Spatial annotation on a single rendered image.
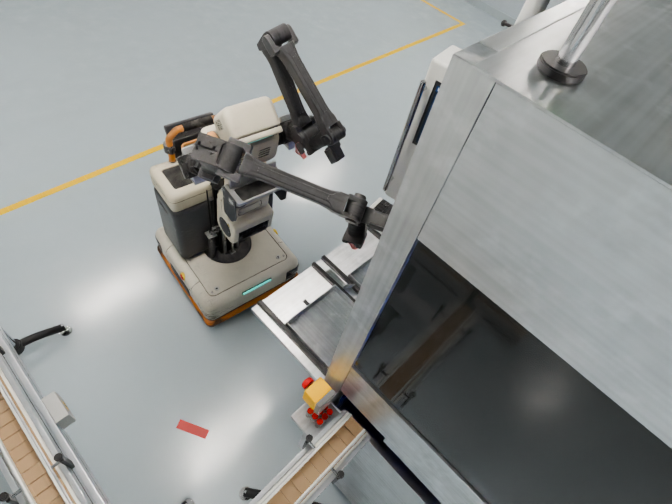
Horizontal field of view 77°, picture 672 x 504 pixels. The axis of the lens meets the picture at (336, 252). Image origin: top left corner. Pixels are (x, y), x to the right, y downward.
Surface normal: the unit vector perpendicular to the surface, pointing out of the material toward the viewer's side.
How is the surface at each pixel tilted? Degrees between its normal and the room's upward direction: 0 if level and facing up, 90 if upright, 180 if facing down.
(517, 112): 90
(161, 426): 0
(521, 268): 90
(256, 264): 0
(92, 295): 0
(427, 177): 90
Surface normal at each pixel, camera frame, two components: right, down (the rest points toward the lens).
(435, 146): -0.70, 0.50
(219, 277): 0.16, -0.59
